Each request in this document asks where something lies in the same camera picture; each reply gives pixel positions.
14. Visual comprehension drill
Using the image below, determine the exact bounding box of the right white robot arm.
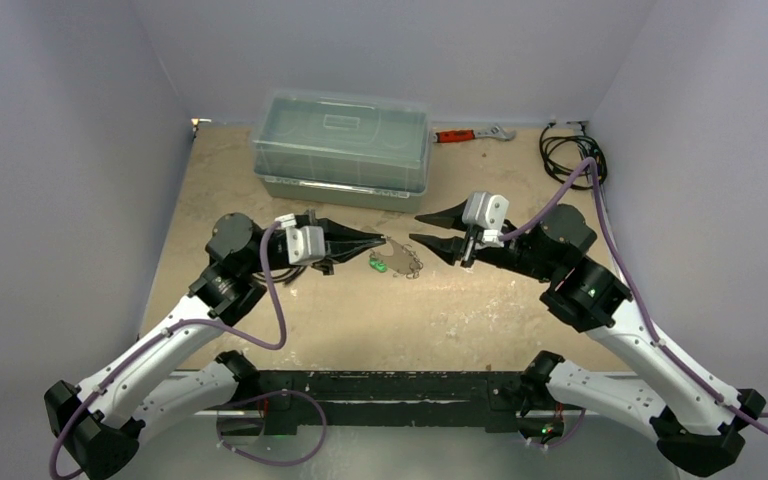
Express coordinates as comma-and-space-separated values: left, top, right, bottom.
414, 192, 766, 477

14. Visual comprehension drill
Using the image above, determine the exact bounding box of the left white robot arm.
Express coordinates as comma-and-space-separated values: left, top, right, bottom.
44, 211, 385, 479

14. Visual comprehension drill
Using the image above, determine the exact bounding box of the key with green tag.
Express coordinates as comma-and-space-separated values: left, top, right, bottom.
368, 258, 388, 273

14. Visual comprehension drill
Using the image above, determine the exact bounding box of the grey plastic toolbox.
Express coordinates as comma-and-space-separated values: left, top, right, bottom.
250, 89, 433, 213

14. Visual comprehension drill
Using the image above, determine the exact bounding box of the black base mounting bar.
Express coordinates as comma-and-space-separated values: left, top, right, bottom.
211, 369, 591, 437

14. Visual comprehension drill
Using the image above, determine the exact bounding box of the black coiled usb cable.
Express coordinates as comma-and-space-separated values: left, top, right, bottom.
265, 264, 306, 287

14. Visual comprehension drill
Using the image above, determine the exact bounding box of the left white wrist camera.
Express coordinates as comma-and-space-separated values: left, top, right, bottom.
275, 210, 326, 266

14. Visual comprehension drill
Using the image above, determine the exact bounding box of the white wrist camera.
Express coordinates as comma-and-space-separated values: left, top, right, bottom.
275, 210, 326, 266
461, 191, 510, 249

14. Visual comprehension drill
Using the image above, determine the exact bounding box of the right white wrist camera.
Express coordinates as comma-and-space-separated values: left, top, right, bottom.
461, 191, 510, 249

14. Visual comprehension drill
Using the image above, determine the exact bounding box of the orange handled adjustable wrench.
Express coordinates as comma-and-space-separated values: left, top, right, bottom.
433, 124, 517, 144

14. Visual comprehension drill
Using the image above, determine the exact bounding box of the black coiled cable bundle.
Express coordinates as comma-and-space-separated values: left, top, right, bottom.
538, 121, 609, 192

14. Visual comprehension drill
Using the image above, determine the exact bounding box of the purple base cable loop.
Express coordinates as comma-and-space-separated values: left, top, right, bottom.
215, 389, 328, 466

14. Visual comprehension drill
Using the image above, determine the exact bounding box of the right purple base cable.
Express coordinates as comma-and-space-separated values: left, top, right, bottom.
524, 405, 591, 452

